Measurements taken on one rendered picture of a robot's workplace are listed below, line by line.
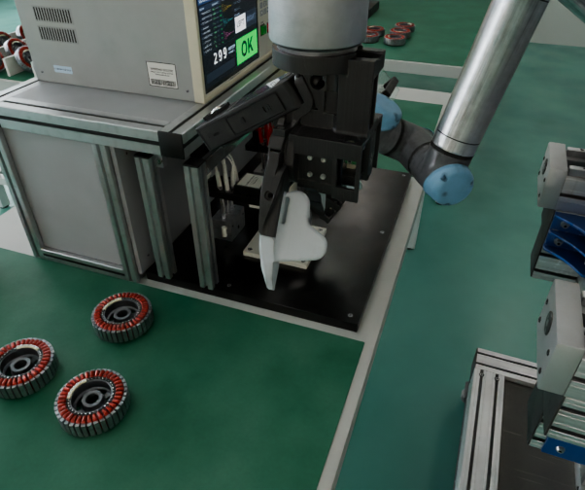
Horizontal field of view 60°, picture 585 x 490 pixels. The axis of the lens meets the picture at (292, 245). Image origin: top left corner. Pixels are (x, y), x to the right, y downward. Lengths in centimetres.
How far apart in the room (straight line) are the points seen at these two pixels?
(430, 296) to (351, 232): 109
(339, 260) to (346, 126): 73
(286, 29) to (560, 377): 56
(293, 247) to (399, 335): 164
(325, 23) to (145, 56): 67
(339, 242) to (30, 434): 71
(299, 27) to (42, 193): 87
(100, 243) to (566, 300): 88
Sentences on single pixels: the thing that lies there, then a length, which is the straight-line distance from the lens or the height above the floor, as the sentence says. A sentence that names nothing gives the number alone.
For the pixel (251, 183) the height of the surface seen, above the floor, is 92.
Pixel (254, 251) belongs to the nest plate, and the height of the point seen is 78.
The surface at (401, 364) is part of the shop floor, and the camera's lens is 196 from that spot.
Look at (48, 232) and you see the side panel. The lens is 124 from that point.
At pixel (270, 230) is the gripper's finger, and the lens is 43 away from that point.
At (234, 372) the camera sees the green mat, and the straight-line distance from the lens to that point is 92.
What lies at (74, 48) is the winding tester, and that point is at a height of 119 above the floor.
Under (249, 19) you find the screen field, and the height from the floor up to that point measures 122.
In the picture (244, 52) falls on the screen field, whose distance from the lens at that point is 113.
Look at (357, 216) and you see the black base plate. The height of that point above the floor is 77.
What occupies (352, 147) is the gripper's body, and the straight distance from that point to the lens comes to 40.
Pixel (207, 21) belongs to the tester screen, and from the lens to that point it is 98.
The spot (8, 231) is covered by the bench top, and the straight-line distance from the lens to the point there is 143.
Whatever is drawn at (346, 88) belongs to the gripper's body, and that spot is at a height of 133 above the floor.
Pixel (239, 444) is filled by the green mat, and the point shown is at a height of 75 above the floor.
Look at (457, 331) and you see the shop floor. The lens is 213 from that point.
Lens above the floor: 146
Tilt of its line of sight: 36 degrees down
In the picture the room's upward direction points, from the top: straight up
